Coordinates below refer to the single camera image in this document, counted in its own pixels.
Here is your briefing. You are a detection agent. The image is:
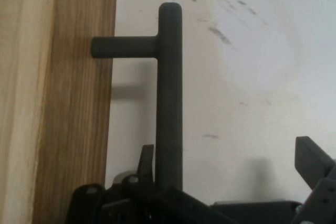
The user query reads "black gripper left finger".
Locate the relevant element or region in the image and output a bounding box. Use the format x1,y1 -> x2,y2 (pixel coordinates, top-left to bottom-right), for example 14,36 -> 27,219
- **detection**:
65,144 -> 229,224

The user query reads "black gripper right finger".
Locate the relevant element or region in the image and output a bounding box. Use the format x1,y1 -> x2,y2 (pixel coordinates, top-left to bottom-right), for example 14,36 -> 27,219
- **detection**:
290,136 -> 336,224

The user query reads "wooden cabinet drawer front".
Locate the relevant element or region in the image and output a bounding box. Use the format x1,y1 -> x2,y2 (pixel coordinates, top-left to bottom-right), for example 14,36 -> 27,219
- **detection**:
0,0 -> 118,224

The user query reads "black bar drawer handle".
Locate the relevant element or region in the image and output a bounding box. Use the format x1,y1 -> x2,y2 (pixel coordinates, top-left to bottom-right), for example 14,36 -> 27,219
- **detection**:
90,2 -> 184,192

